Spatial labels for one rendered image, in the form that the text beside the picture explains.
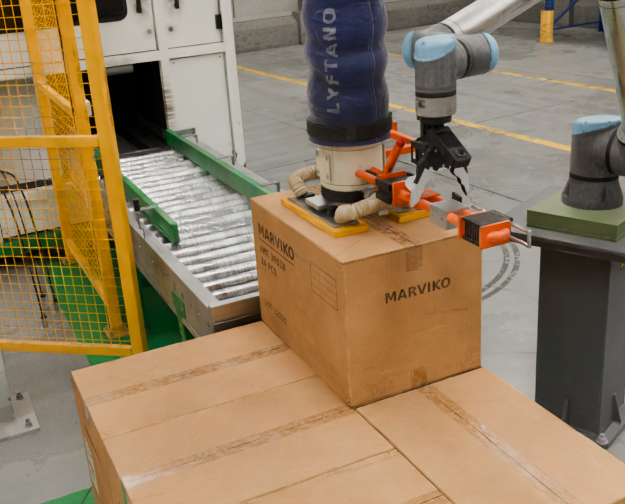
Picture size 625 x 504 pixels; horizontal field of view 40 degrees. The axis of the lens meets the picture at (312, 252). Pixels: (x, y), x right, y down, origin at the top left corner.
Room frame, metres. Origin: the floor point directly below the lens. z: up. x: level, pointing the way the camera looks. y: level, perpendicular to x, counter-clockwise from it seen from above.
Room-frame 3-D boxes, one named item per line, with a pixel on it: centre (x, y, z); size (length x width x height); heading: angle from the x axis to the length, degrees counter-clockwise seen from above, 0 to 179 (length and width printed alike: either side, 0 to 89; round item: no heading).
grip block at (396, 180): (1.99, -0.22, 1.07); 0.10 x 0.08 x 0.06; 114
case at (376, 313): (2.20, -0.13, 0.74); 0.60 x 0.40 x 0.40; 24
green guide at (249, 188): (4.02, 0.40, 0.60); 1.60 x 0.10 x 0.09; 25
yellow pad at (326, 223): (2.18, -0.03, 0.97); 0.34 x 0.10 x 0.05; 24
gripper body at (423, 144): (1.87, -0.29, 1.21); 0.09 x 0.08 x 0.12; 24
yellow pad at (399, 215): (2.26, -0.21, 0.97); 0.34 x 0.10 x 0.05; 24
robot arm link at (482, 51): (1.94, -0.38, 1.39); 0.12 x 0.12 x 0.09; 38
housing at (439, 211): (1.79, -0.31, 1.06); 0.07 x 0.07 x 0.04; 24
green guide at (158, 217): (3.80, 0.89, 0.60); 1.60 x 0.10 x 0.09; 25
